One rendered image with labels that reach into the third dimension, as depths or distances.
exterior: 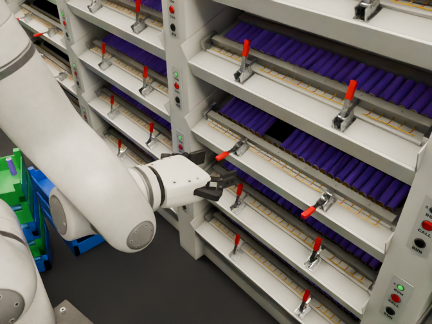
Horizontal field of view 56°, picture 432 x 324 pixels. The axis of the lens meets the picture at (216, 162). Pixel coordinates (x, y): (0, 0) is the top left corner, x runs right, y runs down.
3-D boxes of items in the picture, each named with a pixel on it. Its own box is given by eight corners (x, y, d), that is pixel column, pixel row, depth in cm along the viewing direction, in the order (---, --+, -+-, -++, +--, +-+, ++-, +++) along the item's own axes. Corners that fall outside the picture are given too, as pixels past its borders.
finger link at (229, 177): (206, 192, 75) (232, 182, 79) (217, 200, 73) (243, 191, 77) (209, 177, 73) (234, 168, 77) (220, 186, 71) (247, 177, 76)
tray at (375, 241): (384, 264, 82) (386, 243, 74) (195, 139, 118) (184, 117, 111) (440, 195, 87) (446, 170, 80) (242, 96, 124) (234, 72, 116)
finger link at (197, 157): (169, 163, 82) (195, 157, 86) (179, 171, 80) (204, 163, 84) (170, 149, 80) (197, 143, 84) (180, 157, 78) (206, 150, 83)
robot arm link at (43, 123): (69, 54, 41) (175, 229, 61) (14, 31, 51) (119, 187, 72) (-10, 107, 38) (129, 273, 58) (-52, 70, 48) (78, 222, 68)
